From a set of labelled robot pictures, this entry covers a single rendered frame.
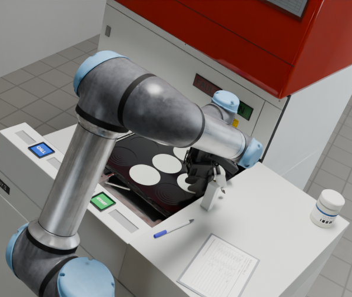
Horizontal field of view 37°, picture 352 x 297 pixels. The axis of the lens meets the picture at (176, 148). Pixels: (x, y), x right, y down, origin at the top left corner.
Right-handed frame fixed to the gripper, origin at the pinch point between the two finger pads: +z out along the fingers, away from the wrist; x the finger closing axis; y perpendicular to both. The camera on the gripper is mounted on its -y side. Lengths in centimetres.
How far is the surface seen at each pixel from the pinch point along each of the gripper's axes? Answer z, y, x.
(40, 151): -5.1, 48.5, -9.3
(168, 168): 1.3, 7.3, -13.0
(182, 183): 1.2, 4.2, -5.6
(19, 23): 56, 53, -225
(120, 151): 1.4, 22.0, -20.6
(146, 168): 1.3, 14.8, -12.0
